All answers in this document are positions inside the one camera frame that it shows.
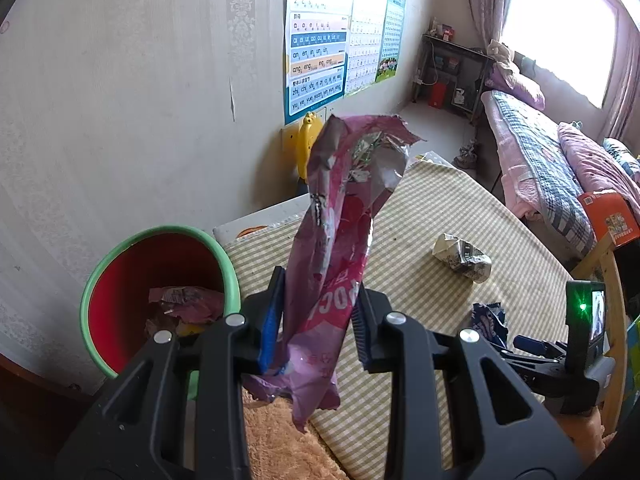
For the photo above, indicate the blue wrapper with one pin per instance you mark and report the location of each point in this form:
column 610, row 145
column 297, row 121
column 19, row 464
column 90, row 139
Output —
column 490, row 320

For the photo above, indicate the pink curtain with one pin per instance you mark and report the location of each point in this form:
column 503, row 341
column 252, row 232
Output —
column 625, row 85
column 482, row 0

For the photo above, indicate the pink snack bag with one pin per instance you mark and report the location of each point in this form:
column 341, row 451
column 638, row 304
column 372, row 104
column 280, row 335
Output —
column 330, row 260

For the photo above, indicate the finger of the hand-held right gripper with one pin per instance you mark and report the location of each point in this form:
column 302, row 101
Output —
column 527, row 364
column 537, row 346

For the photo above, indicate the yellow toy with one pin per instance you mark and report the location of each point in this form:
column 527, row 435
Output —
column 307, row 145

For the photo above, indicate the window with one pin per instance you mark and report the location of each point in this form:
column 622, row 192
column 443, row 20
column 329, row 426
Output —
column 555, row 30

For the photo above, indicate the plush toy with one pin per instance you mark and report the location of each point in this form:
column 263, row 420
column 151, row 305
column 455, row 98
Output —
column 500, row 52

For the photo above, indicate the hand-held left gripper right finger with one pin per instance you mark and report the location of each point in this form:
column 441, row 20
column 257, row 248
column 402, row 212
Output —
column 362, row 340

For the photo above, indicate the black desk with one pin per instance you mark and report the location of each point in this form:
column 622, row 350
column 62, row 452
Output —
column 452, row 75

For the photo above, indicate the orange box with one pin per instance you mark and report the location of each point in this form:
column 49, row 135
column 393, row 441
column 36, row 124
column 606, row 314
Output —
column 607, row 217

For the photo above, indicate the red bin with green rim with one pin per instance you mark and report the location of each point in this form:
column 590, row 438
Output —
column 130, row 280

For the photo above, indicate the crumpled silver wrapper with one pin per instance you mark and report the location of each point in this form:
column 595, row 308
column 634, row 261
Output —
column 460, row 257

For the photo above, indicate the person's right forearm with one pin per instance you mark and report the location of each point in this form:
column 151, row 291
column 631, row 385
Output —
column 585, row 435

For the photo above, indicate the pink crumpled wrapper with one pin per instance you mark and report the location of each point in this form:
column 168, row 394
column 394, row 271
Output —
column 185, row 302

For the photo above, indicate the pink blanket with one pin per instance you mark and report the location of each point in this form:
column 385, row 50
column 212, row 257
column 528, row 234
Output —
column 595, row 160

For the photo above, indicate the white chart wall poster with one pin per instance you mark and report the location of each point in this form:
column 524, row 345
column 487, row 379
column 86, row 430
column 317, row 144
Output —
column 365, row 45

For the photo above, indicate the beige fuzzy cloth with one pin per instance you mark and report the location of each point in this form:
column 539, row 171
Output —
column 280, row 440

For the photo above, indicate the checked mat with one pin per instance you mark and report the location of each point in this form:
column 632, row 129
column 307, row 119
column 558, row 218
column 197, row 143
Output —
column 425, row 270

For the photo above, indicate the wooden frame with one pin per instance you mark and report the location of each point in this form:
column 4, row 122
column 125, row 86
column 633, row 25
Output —
column 617, row 310

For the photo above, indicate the blue plaid pillow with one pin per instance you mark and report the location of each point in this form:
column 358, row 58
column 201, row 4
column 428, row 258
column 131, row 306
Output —
column 620, row 152

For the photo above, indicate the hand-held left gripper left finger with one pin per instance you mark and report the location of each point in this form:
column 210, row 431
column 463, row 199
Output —
column 270, row 330

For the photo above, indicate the purple pillow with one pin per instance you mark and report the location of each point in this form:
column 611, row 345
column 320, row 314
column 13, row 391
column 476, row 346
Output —
column 520, row 85

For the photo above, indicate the blue striped wall poster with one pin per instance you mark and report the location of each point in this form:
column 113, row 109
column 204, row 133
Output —
column 315, row 45

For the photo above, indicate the green bordered wall poster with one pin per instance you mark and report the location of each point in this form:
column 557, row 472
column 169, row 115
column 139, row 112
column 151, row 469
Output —
column 392, row 35

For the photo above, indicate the pair of shoes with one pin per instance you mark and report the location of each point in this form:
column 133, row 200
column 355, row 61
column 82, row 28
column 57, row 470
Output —
column 467, row 155

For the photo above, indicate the bed with plaid sheet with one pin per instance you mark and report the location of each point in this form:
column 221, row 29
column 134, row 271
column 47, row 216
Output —
column 530, row 160

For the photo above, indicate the red box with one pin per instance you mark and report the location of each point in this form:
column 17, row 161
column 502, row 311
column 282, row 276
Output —
column 439, row 94

